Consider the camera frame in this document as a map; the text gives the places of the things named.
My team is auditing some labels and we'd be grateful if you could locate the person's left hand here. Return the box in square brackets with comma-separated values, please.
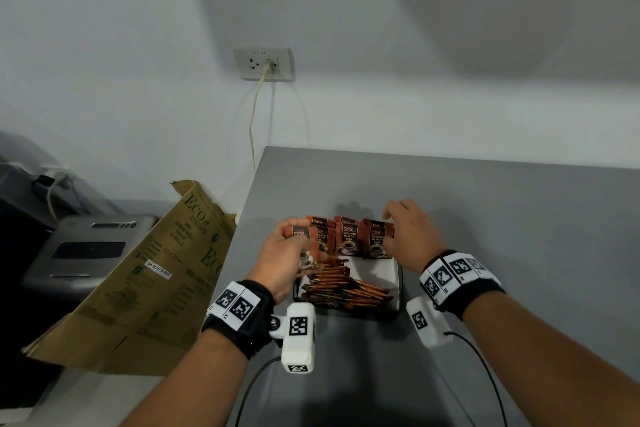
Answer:
[245, 219, 326, 305]

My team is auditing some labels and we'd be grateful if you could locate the person's right hand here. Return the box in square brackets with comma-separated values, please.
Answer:
[382, 199, 446, 275]

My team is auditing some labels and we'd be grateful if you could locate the black tray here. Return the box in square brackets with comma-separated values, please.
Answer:
[293, 254, 403, 312]

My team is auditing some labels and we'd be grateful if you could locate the person's left forearm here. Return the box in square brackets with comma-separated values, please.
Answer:
[119, 329, 249, 427]

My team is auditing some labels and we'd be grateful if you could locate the person's right forearm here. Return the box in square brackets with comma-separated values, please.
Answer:
[462, 290, 640, 427]

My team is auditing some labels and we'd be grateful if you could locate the black wristband with marker tags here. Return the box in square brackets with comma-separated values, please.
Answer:
[419, 250, 506, 321]
[201, 280, 275, 360]

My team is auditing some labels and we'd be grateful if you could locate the brown cardboard box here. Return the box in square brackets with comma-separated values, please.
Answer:
[22, 180, 237, 376]

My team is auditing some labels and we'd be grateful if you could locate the grey appliance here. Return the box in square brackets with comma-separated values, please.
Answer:
[22, 213, 157, 298]

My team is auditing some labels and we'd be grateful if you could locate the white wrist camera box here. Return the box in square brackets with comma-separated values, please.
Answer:
[405, 296, 453, 349]
[272, 302, 317, 374]

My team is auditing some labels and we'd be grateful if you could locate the black camera cable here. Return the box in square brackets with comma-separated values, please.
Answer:
[235, 355, 283, 427]
[443, 331, 509, 427]

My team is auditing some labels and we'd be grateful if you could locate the cream power cord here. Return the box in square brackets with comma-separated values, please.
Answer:
[248, 63, 276, 172]

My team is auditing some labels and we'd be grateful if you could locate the white wall socket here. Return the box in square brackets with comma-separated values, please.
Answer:
[233, 47, 295, 82]

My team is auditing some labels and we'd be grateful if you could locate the white charger cable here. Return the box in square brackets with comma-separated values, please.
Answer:
[35, 166, 76, 220]

